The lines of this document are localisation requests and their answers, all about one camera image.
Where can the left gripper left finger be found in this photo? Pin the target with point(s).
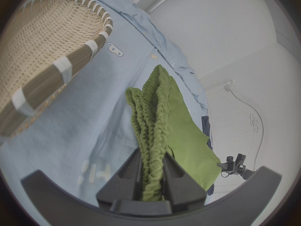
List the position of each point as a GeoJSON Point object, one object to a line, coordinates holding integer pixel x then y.
{"type": "Point", "coordinates": [124, 185]}

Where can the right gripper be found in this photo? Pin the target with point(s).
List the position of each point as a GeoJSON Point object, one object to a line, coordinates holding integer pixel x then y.
{"type": "Point", "coordinates": [232, 168]}

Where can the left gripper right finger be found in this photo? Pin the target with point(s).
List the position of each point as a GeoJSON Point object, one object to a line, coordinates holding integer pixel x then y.
{"type": "Point", "coordinates": [183, 185]}

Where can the green shorts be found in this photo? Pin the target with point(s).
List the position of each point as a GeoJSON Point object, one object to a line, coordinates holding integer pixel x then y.
{"type": "Point", "coordinates": [152, 126]}

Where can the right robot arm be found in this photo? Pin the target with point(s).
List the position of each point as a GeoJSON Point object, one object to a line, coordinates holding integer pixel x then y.
{"type": "Point", "coordinates": [245, 173]}

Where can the dark blue garment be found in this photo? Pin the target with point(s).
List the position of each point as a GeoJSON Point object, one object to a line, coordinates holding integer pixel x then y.
{"type": "Point", "coordinates": [206, 128]}

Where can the round woven basket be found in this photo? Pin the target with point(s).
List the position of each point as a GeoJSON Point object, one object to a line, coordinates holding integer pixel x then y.
{"type": "Point", "coordinates": [47, 39]}

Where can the pale blue quilt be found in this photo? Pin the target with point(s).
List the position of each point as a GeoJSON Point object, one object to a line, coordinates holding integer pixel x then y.
{"type": "Point", "coordinates": [150, 25]}

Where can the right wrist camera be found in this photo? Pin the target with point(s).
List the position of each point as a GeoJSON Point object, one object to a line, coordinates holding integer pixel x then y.
{"type": "Point", "coordinates": [229, 159]}

